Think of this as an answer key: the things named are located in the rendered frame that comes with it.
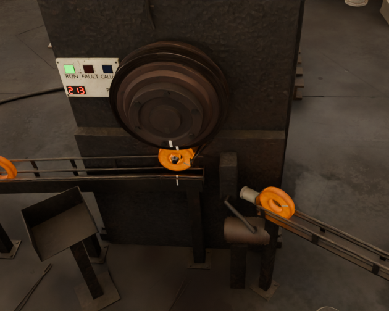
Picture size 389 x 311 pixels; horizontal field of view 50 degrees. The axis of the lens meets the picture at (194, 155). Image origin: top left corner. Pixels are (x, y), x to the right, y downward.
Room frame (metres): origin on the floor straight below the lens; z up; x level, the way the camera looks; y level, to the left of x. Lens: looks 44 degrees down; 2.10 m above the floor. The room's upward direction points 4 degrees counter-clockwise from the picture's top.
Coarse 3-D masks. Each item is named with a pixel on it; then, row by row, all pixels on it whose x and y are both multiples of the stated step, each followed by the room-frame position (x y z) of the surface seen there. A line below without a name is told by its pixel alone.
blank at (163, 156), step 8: (160, 152) 1.35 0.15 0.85; (168, 152) 1.35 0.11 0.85; (176, 152) 1.34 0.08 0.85; (184, 152) 1.34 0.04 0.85; (192, 152) 1.35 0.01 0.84; (160, 160) 1.35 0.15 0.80; (168, 160) 1.35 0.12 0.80; (184, 160) 1.34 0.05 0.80; (168, 168) 1.35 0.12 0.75; (176, 168) 1.34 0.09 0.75; (184, 168) 1.34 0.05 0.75
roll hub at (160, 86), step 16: (144, 96) 1.25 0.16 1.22; (160, 96) 1.24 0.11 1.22; (176, 96) 1.23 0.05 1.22; (192, 96) 1.25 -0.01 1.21; (128, 112) 1.26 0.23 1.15; (144, 112) 1.26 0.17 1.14; (160, 112) 1.23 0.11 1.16; (176, 112) 1.23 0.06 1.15; (144, 128) 1.26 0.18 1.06; (160, 128) 1.24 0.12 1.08; (176, 128) 1.23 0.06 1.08; (192, 128) 1.23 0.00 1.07; (160, 144) 1.24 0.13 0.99; (176, 144) 1.24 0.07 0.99
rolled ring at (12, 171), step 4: (0, 156) 1.49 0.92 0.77; (0, 160) 1.47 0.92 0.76; (4, 160) 1.48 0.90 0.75; (8, 160) 1.49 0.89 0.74; (0, 164) 1.46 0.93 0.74; (4, 164) 1.46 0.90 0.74; (8, 164) 1.47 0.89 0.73; (12, 164) 1.49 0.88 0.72; (4, 168) 1.46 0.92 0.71; (8, 168) 1.46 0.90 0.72; (12, 168) 1.47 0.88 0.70; (8, 172) 1.46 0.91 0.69; (12, 172) 1.46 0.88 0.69; (16, 172) 1.48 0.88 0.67; (0, 176) 1.50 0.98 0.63; (4, 176) 1.49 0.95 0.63; (8, 176) 1.46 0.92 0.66; (12, 176) 1.46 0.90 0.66
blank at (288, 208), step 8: (264, 192) 1.16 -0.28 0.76; (272, 192) 1.13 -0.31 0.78; (280, 192) 1.12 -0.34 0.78; (264, 200) 1.15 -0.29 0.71; (272, 200) 1.16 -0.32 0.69; (280, 200) 1.10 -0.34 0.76; (288, 200) 1.09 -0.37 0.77; (272, 208) 1.13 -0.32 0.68; (280, 208) 1.13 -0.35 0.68; (288, 208) 1.07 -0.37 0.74; (288, 216) 1.07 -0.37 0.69
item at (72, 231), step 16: (64, 192) 1.28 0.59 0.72; (80, 192) 1.27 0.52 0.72; (32, 208) 1.21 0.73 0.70; (48, 208) 1.24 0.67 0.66; (64, 208) 1.27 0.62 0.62; (80, 208) 1.27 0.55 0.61; (32, 224) 1.20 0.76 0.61; (48, 224) 1.20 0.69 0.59; (64, 224) 1.19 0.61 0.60; (80, 224) 1.18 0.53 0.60; (32, 240) 1.05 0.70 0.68; (48, 240) 1.11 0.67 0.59; (64, 240) 1.10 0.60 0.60; (80, 240) 1.09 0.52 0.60; (48, 256) 1.03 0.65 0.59; (80, 256) 1.14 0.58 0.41; (80, 288) 1.20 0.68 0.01; (96, 288) 1.15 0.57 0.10; (112, 288) 1.19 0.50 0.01; (80, 304) 1.11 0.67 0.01; (96, 304) 1.10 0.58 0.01
